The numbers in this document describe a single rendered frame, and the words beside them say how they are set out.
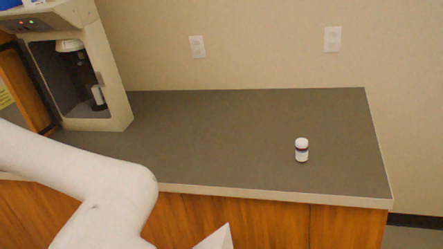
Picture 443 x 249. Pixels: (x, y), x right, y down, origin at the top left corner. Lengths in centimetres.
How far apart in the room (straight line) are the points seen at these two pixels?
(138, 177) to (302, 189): 55
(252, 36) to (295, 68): 25
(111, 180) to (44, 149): 17
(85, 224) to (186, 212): 71
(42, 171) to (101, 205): 18
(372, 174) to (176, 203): 69
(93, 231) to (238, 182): 59
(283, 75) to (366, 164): 66
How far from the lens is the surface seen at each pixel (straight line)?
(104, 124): 154
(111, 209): 65
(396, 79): 167
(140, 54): 179
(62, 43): 146
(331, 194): 105
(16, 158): 80
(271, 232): 125
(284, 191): 105
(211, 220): 127
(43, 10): 126
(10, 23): 144
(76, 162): 76
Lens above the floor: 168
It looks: 33 degrees down
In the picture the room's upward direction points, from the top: 10 degrees counter-clockwise
